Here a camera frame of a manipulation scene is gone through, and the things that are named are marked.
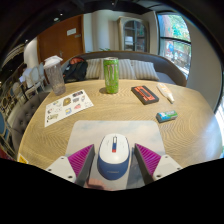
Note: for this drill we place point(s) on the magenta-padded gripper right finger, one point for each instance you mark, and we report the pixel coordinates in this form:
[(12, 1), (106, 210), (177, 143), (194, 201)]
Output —
[(150, 161)]

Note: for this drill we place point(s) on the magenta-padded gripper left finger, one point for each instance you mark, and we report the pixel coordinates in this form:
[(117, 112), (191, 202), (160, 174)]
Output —
[(80, 161)]

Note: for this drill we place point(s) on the white and blue computer mouse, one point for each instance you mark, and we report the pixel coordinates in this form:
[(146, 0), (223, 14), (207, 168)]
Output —
[(113, 156)]

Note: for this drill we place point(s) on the pale sky print mouse pad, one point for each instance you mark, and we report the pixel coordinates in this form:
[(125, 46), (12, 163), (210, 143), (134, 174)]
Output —
[(113, 128)]

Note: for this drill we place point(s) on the small green blue pack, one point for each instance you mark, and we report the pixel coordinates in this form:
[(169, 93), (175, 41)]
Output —
[(167, 116)]

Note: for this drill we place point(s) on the white sticker sheet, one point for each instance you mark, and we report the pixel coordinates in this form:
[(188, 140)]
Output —
[(66, 108)]

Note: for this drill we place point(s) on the black and red flat box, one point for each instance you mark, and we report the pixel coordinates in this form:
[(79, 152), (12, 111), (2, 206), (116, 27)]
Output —
[(145, 94)]

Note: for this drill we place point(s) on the white tube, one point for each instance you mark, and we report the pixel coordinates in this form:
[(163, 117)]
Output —
[(165, 92)]

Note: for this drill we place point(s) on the clear shaker bottle white lid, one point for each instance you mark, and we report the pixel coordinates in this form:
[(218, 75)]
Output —
[(56, 78)]

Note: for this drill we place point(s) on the green drink can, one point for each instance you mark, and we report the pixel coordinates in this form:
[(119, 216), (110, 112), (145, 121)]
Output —
[(111, 76)]

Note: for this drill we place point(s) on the striped beige pillow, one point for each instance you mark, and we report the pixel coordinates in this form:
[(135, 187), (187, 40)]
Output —
[(145, 70), (126, 69), (93, 69)]

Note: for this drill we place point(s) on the grey curved sofa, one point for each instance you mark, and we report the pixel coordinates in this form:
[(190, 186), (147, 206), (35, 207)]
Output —
[(170, 71)]

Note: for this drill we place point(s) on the group of dining chairs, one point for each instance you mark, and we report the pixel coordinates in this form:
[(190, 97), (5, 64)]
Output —
[(10, 100)]

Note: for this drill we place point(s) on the person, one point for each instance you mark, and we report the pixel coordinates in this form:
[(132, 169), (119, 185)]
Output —
[(25, 74)]

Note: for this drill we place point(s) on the large arched window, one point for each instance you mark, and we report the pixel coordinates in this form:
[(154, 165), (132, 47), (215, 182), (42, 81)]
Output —
[(175, 43)]

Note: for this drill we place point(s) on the brown wooden door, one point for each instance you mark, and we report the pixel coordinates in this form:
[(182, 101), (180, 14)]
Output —
[(58, 38)]

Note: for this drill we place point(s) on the pale glass-door cabinet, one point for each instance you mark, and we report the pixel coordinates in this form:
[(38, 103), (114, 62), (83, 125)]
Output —
[(133, 35)]

